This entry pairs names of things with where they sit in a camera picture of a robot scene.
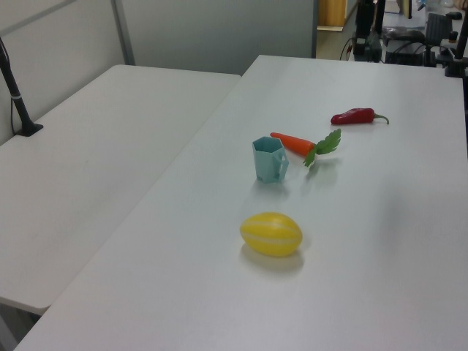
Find teal hexagonal plastic mug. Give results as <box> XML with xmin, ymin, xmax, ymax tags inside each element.
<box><xmin>252</xmin><ymin>136</ymin><xmax>290</xmax><ymax>184</ymax></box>

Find orange toy carrot, green leaves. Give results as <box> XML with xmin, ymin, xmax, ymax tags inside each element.
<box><xmin>270</xmin><ymin>128</ymin><xmax>343</xmax><ymax>168</ymax></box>

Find yellow striped toy melon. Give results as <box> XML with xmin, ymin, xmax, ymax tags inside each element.
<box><xmin>239</xmin><ymin>211</ymin><xmax>303</xmax><ymax>257</ymax></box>

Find red toy chili pepper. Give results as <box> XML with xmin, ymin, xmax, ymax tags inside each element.
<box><xmin>331</xmin><ymin>107</ymin><xmax>390</xmax><ymax>126</ymax></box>

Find white side table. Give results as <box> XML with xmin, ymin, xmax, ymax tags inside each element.
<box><xmin>0</xmin><ymin>64</ymin><xmax>242</xmax><ymax>317</ymax></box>

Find yellow wooden panel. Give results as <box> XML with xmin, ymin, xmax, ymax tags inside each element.
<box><xmin>317</xmin><ymin>0</ymin><xmax>347</xmax><ymax>33</ymax></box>

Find black clamp stand with knob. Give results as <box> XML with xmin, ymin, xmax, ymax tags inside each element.
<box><xmin>443</xmin><ymin>20</ymin><xmax>468</xmax><ymax>78</ymax></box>

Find grey metal partition post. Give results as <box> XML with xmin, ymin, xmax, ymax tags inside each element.
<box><xmin>110</xmin><ymin>0</ymin><xmax>137</xmax><ymax>67</ymax></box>

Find black camera stand pole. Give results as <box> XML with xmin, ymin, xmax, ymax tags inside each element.
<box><xmin>0</xmin><ymin>36</ymin><xmax>44</xmax><ymax>137</ymax></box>

